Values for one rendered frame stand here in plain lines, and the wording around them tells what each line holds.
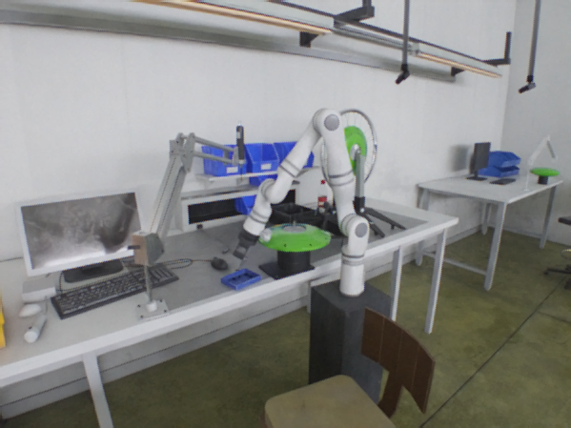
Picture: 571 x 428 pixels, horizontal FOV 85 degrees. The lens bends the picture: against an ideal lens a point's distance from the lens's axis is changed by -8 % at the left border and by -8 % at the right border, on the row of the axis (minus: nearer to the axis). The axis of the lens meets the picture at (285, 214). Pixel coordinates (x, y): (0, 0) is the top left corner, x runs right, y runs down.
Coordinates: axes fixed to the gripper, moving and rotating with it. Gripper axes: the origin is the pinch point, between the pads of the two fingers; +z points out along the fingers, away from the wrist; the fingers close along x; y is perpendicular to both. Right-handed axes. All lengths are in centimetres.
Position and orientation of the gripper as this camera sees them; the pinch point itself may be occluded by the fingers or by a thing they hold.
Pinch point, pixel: (237, 270)
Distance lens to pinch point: 134.9
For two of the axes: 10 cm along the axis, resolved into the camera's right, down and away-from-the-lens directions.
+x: -0.7, 2.6, -9.6
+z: -4.6, 8.5, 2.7
